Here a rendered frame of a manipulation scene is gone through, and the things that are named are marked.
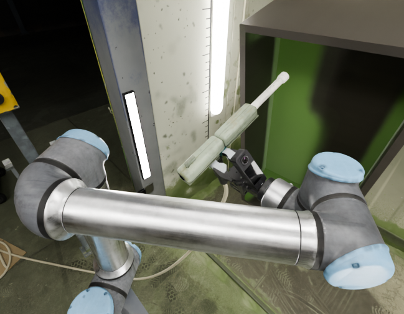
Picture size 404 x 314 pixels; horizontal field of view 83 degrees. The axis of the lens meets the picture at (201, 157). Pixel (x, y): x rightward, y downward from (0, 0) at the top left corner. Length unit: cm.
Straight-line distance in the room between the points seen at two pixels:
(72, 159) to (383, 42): 81
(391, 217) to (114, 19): 231
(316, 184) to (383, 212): 193
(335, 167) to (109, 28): 105
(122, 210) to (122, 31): 97
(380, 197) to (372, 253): 199
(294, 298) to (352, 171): 154
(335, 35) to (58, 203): 80
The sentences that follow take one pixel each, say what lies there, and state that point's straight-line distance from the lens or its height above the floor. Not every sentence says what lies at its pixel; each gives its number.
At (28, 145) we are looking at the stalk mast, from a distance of 149.
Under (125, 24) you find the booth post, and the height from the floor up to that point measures 158.
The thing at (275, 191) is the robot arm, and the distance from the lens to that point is 59.
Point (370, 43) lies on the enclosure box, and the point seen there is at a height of 163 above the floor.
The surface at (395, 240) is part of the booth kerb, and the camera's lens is 245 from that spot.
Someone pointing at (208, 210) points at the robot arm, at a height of 149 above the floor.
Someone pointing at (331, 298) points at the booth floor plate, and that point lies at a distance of 205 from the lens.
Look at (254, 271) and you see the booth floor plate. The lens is 195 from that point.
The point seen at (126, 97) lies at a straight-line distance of 130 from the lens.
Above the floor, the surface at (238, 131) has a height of 142.
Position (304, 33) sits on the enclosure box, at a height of 163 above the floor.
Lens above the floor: 180
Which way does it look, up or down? 40 degrees down
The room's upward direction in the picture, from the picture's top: straight up
